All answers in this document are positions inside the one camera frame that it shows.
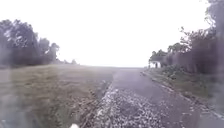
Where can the grey gravel path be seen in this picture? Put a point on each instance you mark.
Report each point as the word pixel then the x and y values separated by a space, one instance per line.
pixel 140 103

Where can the grass field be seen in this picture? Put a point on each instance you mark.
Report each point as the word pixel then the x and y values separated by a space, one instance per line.
pixel 46 90

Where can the robot's own part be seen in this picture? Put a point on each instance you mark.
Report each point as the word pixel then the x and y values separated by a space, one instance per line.
pixel 74 126

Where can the grass verge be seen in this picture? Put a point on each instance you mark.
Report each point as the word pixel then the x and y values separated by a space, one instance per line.
pixel 186 83

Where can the dense dark trees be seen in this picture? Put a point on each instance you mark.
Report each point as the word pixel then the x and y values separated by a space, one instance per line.
pixel 196 53

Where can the row of trees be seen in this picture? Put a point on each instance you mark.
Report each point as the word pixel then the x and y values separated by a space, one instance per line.
pixel 23 45

